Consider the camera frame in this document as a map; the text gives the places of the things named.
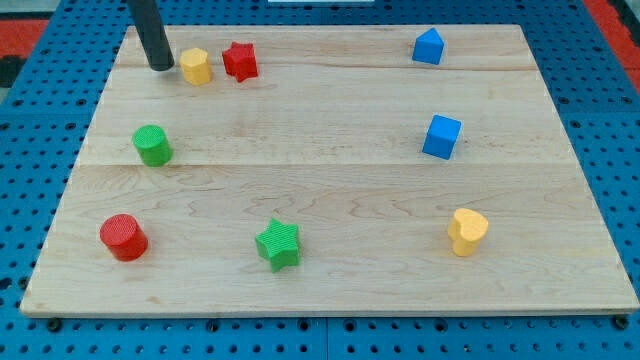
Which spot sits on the yellow heart block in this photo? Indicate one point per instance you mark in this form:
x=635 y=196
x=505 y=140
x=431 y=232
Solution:
x=466 y=229

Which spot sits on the wooden board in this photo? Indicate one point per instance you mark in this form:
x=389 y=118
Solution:
x=329 y=137

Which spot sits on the green star block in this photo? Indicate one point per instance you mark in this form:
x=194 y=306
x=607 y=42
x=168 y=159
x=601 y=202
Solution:
x=279 y=245

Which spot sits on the blue cube block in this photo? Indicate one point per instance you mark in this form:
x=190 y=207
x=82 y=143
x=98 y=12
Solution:
x=441 y=137

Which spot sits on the red star block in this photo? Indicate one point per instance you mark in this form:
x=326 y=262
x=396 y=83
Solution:
x=240 y=61

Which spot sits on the blue triangular prism block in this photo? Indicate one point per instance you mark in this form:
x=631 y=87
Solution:
x=429 y=47

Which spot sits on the yellow hexagon block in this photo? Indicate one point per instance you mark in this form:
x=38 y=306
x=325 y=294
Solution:
x=195 y=66

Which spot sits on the green cylinder block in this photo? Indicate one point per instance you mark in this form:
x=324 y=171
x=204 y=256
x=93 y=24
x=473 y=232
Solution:
x=152 y=145

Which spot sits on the red cylinder block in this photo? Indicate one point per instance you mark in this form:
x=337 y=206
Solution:
x=123 y=236

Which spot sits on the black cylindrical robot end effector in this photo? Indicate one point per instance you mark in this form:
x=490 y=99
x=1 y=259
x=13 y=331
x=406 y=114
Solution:
x=150 y=28

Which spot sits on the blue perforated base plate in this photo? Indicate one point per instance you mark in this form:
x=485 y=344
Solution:
x=49 y=108

